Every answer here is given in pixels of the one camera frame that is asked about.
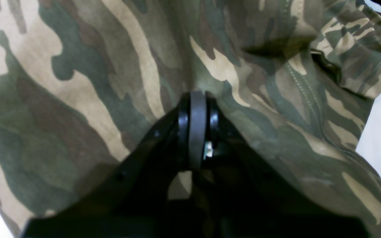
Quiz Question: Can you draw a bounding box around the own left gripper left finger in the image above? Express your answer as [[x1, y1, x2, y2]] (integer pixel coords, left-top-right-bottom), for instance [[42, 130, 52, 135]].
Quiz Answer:
[[21, 93, 191, 238]]

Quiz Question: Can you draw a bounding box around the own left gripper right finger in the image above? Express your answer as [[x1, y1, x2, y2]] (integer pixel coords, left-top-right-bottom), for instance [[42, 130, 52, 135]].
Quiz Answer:
[[190, 91, 368, 238]]

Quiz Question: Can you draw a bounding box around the camouflage T-shirt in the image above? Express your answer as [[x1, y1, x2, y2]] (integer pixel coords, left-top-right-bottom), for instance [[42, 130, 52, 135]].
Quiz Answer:
[[0, 0, 381, 238]]

